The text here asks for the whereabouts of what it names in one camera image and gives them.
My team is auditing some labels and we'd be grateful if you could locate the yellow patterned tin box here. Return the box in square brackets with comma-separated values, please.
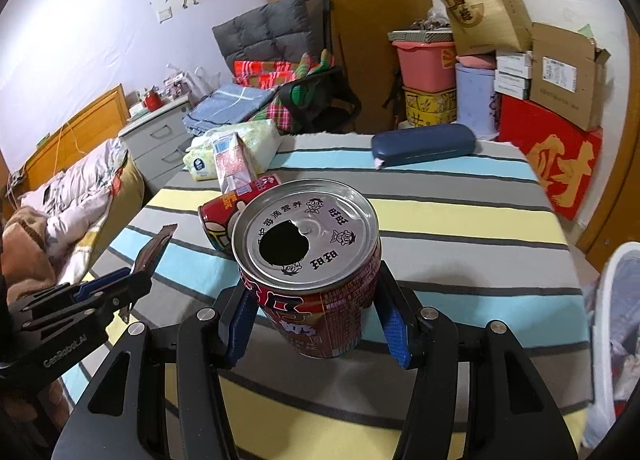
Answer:
[402, 86, 459, 129]

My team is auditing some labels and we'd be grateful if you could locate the wooden bed headboard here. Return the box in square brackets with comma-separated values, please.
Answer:
[19, 84, 129, 192]

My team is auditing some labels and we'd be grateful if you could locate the lavender round container pink lid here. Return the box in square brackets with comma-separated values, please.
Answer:
[453, 54, 502, 137]

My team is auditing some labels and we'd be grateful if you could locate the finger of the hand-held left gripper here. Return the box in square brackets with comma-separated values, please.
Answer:
[22, 272, 154, 337]
[19, 266, 136, 313]

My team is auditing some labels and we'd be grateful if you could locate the red gift box gold character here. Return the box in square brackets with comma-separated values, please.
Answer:
[497, 95, 604, 222]

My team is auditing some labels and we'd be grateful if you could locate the striped tablecloth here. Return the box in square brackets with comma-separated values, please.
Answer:
[60, 132, 594, 460]

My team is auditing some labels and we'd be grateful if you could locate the grey drawer cabinet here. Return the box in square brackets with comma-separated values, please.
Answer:
[118, 92, 196, 194]

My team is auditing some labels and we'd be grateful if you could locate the navy glasses case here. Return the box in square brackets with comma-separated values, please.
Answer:
[370, 123, 477, 170]

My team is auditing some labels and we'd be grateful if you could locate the red milk can top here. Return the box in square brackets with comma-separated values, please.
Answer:
[232, 179, 384, 360]

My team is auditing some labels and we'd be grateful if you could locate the blue plaid folded cloth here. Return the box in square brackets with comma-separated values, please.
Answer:
[181, 82, 274, 136]

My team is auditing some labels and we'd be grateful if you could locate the open cardboard box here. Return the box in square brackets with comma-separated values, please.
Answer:
[529, 22, 612, 131]

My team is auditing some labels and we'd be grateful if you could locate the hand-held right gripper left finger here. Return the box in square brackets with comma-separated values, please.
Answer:
[52, 286, 262, 460]

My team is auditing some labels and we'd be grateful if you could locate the wooden wardrobe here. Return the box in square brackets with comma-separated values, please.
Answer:
[252, 0, 434, 134]

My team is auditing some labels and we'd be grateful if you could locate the patterned grey tray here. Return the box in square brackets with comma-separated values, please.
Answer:
[388, 29, 455, 44]

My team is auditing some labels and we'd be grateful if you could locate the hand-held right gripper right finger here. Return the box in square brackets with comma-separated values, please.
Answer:
[372, 261, 581, 460]

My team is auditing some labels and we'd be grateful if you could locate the brown paper bag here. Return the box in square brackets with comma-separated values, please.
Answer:
[432, 0, 534, 58]

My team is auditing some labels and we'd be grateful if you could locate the grey quilted cushion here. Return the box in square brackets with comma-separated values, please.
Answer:
[212, 0, 314, 74]

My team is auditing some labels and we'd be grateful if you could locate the floral quilt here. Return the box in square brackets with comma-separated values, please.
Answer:
[19, 137, 132, 287]

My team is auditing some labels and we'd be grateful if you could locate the pink plastic bin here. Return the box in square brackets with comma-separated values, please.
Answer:
[391, 40, 459, 92]

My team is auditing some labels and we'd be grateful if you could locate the white plastic basket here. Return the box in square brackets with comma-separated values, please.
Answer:
[582, 242, 640, 452]

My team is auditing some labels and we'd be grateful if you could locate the red plaid cloth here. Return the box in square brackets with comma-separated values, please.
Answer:
[233, 51, 346, 134]

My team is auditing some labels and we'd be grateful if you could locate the pale green wipes pack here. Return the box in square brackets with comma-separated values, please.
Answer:
[197, 119, 282, 174]

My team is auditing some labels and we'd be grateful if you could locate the white plastic bag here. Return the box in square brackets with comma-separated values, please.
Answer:
[187, 65, 224, 99]

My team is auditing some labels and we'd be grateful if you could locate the red milk can cartoon face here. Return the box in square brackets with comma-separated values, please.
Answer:
[198, 175, 282, 257]

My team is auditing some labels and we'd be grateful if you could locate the yellow pillow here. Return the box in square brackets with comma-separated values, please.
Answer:
[74, 154, 147, 272]

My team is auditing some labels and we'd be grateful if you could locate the black chair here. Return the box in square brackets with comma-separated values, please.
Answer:
[277, 0, 362, 134]

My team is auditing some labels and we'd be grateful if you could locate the pink drink carton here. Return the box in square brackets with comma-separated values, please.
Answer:
[212, 132, 259, 197]

